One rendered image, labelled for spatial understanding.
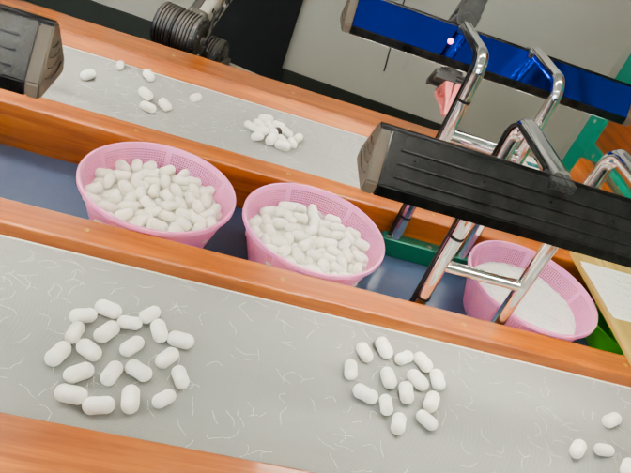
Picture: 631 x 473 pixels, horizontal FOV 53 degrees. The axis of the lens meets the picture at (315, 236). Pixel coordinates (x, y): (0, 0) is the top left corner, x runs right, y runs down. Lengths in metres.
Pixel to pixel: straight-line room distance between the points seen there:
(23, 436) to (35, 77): 0.37
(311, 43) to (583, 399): 2.70
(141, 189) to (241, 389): 0.44
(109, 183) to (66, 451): 0.54
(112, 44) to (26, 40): 0.88
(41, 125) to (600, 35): 2.95
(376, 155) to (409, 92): 2.89
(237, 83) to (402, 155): 0.90
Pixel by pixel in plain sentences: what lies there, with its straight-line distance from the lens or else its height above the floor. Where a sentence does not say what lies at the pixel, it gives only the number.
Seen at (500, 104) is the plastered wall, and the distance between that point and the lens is 3.68.
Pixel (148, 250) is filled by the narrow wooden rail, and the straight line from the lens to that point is 0.97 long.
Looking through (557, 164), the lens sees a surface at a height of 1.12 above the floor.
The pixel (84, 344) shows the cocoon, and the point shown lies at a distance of 0.83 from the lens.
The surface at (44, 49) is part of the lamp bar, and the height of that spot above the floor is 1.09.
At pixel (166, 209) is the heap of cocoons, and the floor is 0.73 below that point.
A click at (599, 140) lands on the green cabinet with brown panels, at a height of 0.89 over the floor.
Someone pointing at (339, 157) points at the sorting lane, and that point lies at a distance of 1.45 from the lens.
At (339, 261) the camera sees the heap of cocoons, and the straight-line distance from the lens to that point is 1.12.
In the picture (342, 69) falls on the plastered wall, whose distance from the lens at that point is 3.54.
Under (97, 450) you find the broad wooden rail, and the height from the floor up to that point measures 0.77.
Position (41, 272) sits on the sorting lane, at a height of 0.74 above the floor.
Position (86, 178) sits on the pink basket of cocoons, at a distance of 1.14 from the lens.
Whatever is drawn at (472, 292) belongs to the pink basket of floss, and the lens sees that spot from 1.23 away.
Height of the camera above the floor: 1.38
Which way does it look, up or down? 34 degrees down
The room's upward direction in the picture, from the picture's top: 22 degrees clockwise
